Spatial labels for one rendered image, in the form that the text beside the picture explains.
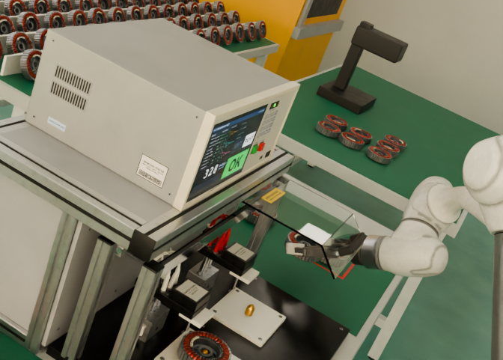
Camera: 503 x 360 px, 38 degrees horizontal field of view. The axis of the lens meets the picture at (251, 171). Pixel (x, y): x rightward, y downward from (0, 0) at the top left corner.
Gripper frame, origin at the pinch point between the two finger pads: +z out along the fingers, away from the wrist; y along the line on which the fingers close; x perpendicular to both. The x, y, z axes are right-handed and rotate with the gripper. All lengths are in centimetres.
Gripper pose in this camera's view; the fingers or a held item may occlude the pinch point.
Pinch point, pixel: (305, 245)
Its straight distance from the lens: 205.0
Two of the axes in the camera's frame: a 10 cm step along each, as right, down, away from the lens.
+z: -7.5, -0.1, 6.6
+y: 6.5, -0.6, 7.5
